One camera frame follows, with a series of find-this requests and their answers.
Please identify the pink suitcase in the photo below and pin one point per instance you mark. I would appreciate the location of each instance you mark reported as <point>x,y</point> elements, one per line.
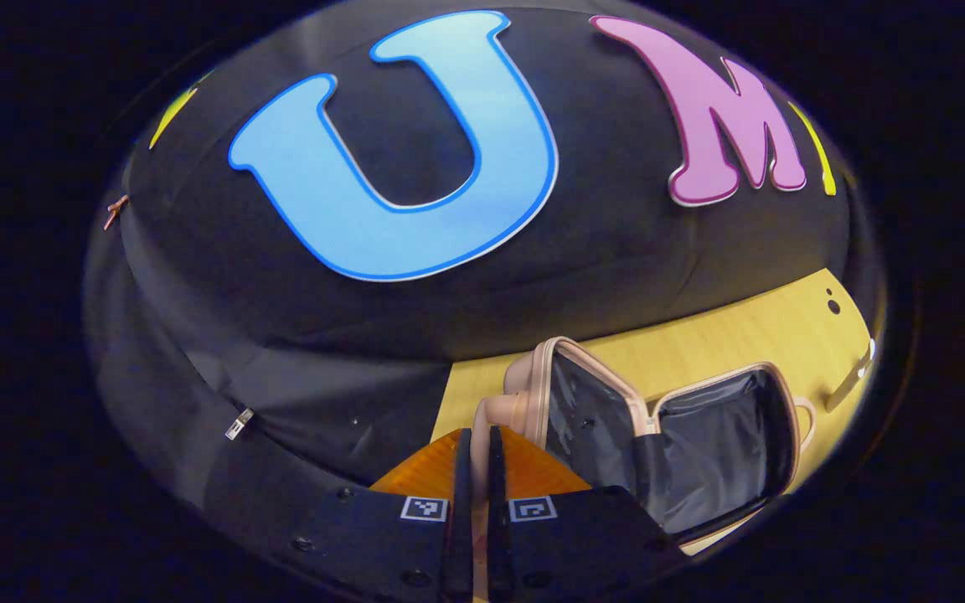
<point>700,452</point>

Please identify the small silver clip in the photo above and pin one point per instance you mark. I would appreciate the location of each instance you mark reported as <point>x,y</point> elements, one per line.
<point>239,424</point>

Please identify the black backdrop cloth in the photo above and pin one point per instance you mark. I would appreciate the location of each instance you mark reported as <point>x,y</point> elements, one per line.
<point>600,251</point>

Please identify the small copper clip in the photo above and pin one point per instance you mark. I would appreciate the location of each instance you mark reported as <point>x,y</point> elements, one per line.
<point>116,211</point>

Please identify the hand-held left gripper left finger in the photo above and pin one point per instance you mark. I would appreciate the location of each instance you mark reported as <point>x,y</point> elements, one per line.
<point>462,519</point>

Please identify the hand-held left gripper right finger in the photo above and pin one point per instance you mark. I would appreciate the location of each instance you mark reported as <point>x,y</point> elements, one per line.
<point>497,519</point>

